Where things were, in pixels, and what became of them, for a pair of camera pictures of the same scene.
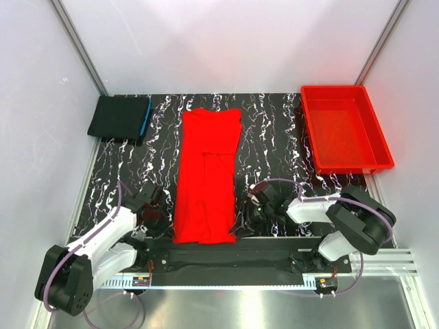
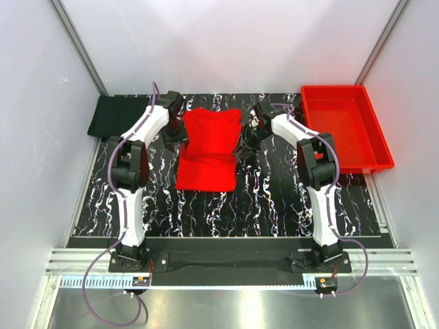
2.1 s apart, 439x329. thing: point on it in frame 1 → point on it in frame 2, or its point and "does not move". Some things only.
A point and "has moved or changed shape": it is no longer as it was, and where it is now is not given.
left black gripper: (165, 226) → (179, 138)
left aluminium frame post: (81, 46) does not move
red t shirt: (205, 207) has moved or changed shape
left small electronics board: (140, 282) does not move
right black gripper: (247, 221) → (250, 146)
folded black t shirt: (119, 120) does not move
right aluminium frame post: (398, 14) does not move
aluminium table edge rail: (370, 262) does not move
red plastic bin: (346, 136) does not move
